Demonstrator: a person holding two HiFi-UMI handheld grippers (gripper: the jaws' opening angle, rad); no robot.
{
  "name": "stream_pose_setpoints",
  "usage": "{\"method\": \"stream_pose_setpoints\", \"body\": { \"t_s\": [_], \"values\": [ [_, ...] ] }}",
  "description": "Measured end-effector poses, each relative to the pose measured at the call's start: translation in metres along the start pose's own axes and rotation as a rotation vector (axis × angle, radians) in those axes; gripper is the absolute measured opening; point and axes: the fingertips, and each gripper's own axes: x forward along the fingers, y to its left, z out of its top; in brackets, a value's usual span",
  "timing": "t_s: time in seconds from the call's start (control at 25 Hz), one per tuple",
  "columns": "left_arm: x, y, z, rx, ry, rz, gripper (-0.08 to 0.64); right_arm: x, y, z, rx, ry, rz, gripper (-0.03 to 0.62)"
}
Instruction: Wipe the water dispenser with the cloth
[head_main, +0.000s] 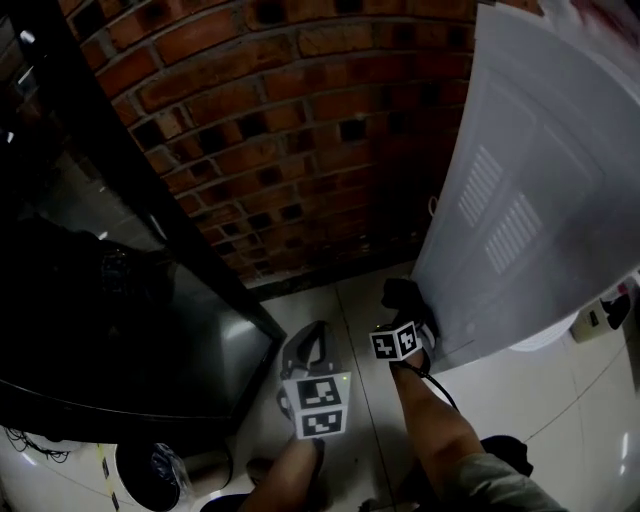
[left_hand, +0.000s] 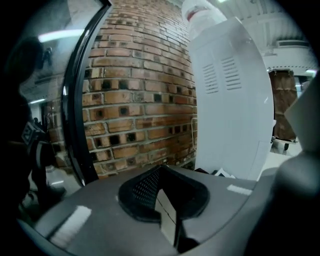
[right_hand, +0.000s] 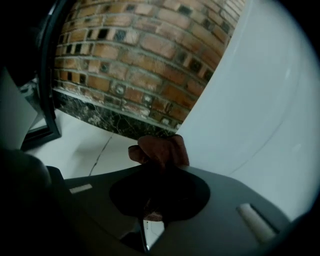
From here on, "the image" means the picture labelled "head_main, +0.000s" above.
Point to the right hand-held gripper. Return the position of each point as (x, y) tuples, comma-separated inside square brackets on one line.
[(395, 342)]

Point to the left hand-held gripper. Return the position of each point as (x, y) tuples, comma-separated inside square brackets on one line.
[(320, 400)]

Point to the brown wiping cloth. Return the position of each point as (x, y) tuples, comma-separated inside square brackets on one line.
[(402, 300)]

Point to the white water dispenser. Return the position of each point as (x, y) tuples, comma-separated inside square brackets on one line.
[(525, 175)]

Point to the person's right forearm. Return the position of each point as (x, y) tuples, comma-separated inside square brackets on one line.
[(435, 425)]

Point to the person's left forearm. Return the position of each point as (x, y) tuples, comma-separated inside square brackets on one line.
[(285, 480)]

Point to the person's left tan shoe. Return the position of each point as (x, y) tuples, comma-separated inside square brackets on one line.
[(262, 470)]

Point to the person's black shorts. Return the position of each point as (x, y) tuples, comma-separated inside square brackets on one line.
[(505, 450)]

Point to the person's grey shirt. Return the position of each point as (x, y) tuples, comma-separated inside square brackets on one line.
[(500, 485)]

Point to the steel trash bin with liner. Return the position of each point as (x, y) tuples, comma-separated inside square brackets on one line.
[(150, 475)]

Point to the black framed glass panel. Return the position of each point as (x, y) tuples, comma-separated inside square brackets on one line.
[(100, 300)]

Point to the yellow black striped floor tape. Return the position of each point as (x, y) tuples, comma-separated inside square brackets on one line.
[(105, 467)]

